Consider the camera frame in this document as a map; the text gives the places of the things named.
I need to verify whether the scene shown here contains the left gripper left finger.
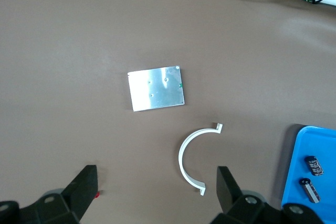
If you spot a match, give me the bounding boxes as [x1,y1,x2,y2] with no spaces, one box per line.
[0,165,98,224]

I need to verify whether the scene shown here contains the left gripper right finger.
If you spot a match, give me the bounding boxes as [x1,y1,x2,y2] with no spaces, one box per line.
[212,166,325,224]

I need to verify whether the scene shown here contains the blue plastic tray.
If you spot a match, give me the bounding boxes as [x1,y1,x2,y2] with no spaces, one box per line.
[280,125,336,224]

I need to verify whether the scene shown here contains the silver metal plate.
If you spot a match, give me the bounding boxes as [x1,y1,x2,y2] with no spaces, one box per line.
[127,65,185,112]

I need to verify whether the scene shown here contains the brown table mat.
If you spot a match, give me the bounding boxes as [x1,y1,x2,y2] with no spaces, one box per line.
[0,0,336,224]

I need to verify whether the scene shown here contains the white curved plastic bracket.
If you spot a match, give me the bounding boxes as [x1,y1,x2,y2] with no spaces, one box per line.
[177,122,224,196]

